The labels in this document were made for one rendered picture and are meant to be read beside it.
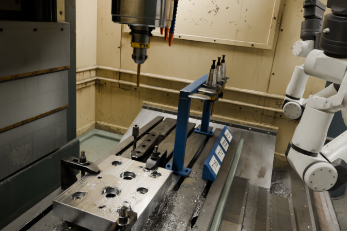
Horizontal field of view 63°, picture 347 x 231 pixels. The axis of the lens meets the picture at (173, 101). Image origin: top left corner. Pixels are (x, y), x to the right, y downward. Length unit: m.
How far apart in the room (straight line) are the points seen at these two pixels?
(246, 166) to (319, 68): 0.97
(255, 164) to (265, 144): 0.17
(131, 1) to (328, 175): 0.62
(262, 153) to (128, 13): 1.22
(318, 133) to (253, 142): 1.01
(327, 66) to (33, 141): 0.99
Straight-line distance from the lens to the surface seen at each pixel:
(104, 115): 2.16
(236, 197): 1.32
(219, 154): 1.23
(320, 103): 0.74
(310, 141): 0.76
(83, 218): 0.80
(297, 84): 1.33
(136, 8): 0.70
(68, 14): 1.28
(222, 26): 1.73
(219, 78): 1.24
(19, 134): 1.12
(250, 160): 1.65
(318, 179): 0.78
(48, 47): 1.13
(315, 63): 0.75
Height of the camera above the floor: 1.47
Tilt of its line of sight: 16 degrees down
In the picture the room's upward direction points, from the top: 6 degrees clockwise
